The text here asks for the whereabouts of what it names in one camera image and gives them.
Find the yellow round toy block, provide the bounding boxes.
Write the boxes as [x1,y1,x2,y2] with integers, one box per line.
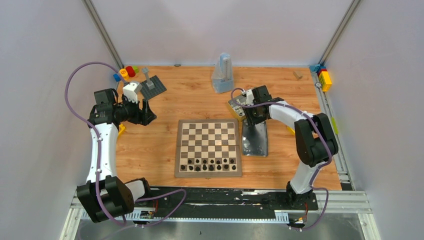
[119,68,130,81]

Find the blue metronome in plastic bag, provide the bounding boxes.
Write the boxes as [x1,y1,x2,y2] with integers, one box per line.
[211,52,235,94]

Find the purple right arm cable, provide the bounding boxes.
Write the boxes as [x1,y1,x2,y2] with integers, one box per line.
[230,87,333,232]

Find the silver tin lid black pieces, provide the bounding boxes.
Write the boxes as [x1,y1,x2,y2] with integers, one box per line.
[241,119,269,157]

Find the wooden chess board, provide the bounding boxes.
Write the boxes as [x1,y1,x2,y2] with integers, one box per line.
[174,118,242,178]

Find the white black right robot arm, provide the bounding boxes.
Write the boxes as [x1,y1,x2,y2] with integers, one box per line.
[242,85,339,209]

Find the gold tin with white pieces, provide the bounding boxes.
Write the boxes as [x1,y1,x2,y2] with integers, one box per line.
[227,94,246,122]

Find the stacked colourful blocks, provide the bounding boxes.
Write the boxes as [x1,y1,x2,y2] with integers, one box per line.
[309,64,332,92]

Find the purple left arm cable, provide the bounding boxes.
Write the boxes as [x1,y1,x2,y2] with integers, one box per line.
[64,61,188,229]

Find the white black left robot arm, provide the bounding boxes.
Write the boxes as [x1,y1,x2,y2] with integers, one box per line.
[76,88,157,223]

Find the orange toy block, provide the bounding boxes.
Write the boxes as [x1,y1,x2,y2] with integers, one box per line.
[118,123,126,136]

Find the small wooden block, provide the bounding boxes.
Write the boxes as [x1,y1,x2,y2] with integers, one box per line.
[293,70,303,80]

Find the red round toy block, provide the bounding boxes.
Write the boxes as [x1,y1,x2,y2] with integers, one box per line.
[125,65,136,78]

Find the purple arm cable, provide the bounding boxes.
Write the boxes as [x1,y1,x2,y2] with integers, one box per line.
[64,61,188,229]
[230,87,333,232]

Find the dark grey lego plate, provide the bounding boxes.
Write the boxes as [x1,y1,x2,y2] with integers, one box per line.
[140,67,167,100]

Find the blue toy block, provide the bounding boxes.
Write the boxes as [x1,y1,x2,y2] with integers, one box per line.
[113,73,121,82]

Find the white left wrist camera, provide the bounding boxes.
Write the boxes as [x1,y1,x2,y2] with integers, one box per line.
[122,81,142,104]

